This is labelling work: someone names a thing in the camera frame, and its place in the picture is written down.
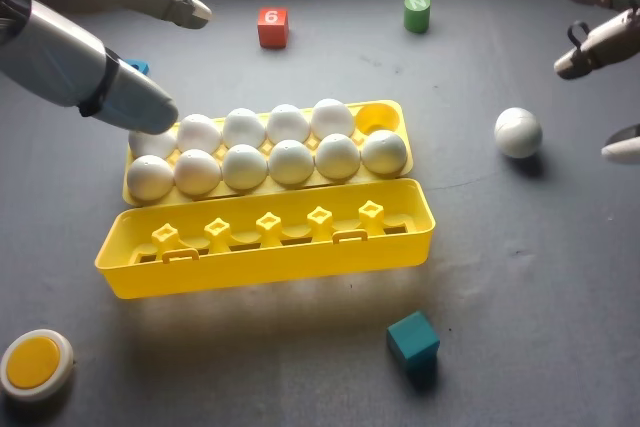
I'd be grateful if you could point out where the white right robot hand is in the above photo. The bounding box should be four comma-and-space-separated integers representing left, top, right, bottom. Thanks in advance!
553, 0, 640, 164

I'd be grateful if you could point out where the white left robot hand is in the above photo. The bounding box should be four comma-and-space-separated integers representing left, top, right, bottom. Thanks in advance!
0, 0, 214, 136

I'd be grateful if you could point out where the white toy egg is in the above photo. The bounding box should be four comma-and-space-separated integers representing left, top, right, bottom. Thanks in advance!
173, 148, 223, 197
314, 133, 361, 181
176, 113, 223, 153
360, 129, 408, 176
268, 139, 316, 187
220, 143, 269, 192
127, 154, 175, 202
494, 106, 544, 159
265, 103, 311, 145
128, 127, 179, 159
310, 98, 356, 140
221, 107, 267, 150

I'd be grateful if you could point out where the yellow egg carton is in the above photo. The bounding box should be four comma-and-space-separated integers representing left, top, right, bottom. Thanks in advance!
94, 99, 436, 301

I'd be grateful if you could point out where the blue block with holes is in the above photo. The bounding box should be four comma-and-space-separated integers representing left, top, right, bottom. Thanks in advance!
122, 57, 151, 77

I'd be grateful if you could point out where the green letter N cylinder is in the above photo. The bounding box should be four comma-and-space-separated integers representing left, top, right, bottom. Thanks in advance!
403, 0, 432, 34

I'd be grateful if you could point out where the red numeral cube block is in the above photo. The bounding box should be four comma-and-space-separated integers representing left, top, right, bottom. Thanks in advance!
257, 7, 290, 50

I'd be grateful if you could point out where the grey table cloth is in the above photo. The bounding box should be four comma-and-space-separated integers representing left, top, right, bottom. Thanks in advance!
0, 0, 640, 427

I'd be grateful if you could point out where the yellow and white round button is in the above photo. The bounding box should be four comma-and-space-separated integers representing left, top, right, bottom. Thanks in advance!
0, 328, 75, 402

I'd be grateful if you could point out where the teal cube block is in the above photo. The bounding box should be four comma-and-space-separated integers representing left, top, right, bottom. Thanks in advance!
385, 310, 442, 378

